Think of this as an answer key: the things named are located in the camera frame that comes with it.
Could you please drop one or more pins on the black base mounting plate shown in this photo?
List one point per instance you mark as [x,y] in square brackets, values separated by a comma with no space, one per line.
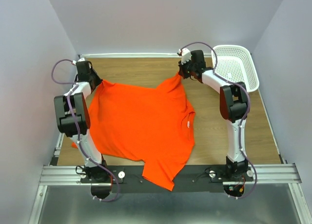
[192,178]

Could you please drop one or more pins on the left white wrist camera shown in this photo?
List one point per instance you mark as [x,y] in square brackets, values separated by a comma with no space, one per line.
[80,60]

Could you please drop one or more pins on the aluminium frame rail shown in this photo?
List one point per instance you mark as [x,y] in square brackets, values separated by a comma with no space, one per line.
[266,174]

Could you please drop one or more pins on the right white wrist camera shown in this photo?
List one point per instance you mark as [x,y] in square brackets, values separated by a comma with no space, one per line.
[185,55]

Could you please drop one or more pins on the white perforated plastic basket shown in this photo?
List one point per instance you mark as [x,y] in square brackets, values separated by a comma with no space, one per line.
[234,63]

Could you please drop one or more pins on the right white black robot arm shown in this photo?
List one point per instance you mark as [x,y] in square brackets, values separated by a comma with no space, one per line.
[234,106]

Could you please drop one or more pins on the orange t shirt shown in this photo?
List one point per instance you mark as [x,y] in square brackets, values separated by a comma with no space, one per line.
[153,125]

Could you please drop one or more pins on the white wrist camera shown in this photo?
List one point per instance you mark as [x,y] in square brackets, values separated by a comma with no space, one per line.
[80,60]
[185,55]

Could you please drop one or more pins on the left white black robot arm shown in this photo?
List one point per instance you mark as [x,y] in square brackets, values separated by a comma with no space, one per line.
[74,121]

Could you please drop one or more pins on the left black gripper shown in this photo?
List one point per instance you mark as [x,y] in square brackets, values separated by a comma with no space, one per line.
[98,81]

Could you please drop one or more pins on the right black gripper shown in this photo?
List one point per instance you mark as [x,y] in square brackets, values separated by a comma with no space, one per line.
[181,68]

